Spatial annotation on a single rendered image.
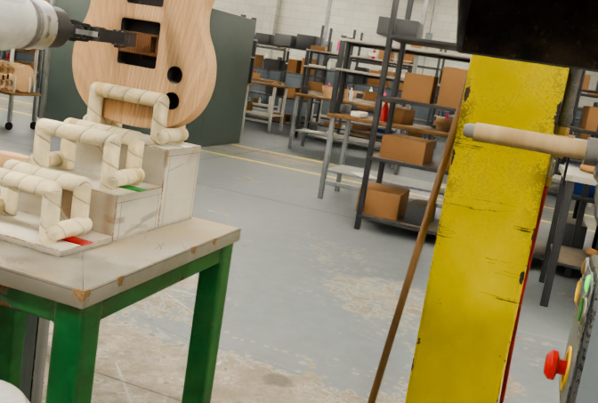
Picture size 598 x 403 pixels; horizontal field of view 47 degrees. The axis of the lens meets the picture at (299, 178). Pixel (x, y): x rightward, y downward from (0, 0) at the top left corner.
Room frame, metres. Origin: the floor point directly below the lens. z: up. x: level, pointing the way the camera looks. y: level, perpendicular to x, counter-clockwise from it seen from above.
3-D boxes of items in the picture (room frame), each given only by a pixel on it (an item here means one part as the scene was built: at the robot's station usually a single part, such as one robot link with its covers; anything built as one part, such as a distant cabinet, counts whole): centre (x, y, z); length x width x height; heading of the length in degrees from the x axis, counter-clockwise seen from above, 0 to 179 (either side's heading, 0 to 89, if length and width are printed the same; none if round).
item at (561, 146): (1.17, -0.37, 1.25); 0.18 x 0.03 x 0.03; 72
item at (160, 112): (1.48, 0.32, 1.15); 0.03 x 0.03 x 0.09
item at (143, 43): (1.54, 0.39, 1.31); 0.10 x 0.03 x 0.05; 71
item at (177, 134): (1.52, 0.29, 1.12); 0.11 x 0.03 x 0.03; 162
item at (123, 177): (1.37, 0.35, 1.04); 0.11 x 0.03 x 0.03; 162
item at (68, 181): (1.29, 0.47, 1.04); 0.20 x 0.03 x 0.03; 71
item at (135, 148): (1.41, 0.34, 1.07); 0.03 x 0.03 x 0.09
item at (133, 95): (1.51, 0.40, 1.20); 0.20 x 0.03 x 0.03; 71
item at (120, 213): (1.40, 0.44, 0.98); 0.27 x 0.16 x 0.09; 72
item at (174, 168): (1.54, 0.38, 1.02); 0.27 x 0.15 x 0.17; 72
